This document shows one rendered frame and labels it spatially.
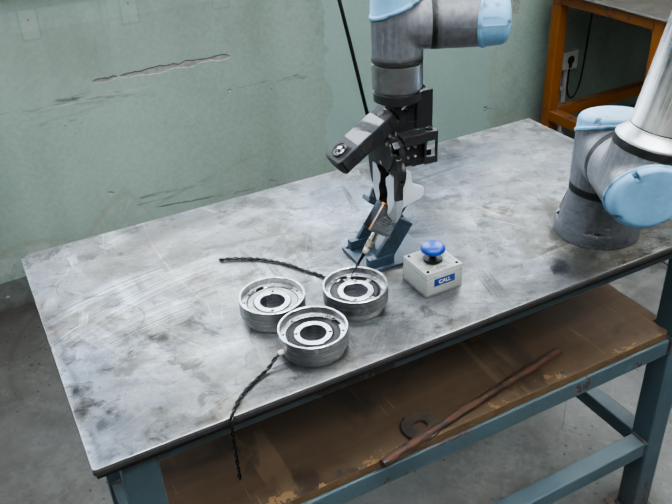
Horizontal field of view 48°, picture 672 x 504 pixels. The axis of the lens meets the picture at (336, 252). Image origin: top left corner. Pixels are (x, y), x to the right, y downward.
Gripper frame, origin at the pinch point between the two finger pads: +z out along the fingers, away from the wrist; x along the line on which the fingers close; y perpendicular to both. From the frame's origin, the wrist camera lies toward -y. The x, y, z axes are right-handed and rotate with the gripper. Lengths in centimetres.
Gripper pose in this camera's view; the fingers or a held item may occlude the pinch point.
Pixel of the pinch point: (386, 212)
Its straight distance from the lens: 122.2
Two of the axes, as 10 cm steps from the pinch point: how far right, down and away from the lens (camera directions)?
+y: 9.0, -2.6, 3.4
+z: 0.5, 8.5, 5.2
